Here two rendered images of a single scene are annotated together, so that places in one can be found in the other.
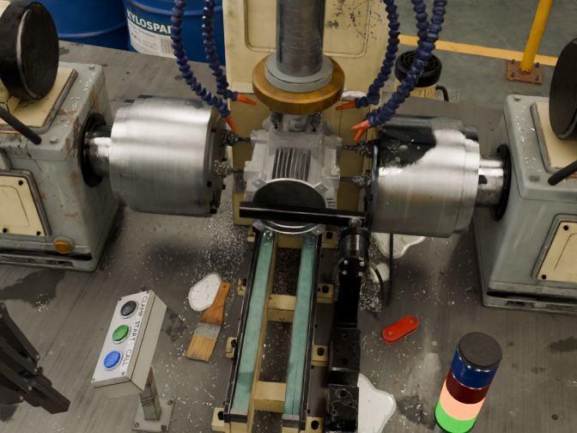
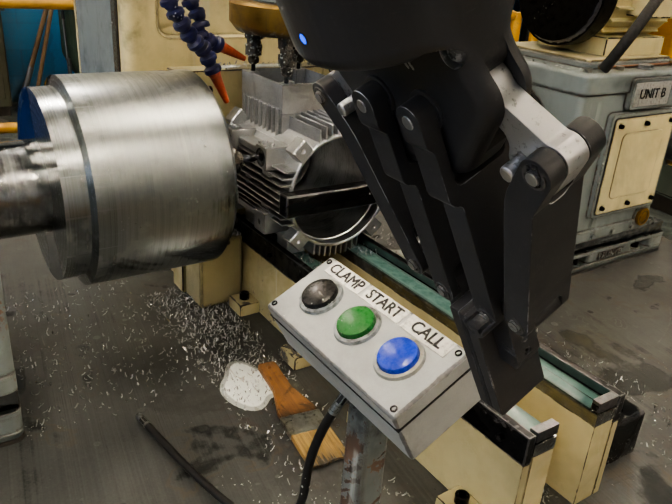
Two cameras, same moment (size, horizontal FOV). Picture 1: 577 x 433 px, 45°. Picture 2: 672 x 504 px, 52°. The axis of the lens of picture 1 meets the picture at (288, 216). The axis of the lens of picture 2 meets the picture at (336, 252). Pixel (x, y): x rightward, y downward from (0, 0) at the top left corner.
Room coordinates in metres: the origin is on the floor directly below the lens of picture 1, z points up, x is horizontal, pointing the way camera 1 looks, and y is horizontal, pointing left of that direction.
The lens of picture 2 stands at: (0.31, 0.57, 1.32)
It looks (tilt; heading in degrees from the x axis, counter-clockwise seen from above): 24 degrees down; 320
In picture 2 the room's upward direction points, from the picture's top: 4 degrees clockwise
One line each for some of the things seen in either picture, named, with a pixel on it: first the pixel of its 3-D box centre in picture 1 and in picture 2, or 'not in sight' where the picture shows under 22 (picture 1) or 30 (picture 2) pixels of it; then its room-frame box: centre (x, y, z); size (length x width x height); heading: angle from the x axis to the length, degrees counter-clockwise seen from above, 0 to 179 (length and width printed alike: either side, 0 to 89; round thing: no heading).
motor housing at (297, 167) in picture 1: (293, 174); (302, 170); (1.09, -0.01, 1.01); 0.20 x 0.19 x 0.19; 175
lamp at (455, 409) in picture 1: (463, 394); not in sight; (0.53, -0.27, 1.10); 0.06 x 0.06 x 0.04
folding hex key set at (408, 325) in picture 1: (400, 329); not in sight; (0.85, -0.24, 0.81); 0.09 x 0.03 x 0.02; 124
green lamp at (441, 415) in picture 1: (457, 409); not in sight; (0.53, -0.27, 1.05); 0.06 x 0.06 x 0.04
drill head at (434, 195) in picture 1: (430, 176); not in sight; (1.07, -0.29, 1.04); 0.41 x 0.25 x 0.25; 85
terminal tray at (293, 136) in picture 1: (296, 128); (291, 100); (1.13, -0.01, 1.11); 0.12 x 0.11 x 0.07; 175
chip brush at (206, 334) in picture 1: (212, 320); (295, 408); (0.86, 0.16, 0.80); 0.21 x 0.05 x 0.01; 167
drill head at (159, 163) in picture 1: (150, 155); (86, 180); (1.12, 0.30, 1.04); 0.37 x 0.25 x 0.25; 85
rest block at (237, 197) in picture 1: (248, 199); (213, 261); (1.17, 0.10, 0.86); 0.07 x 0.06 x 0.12; 85
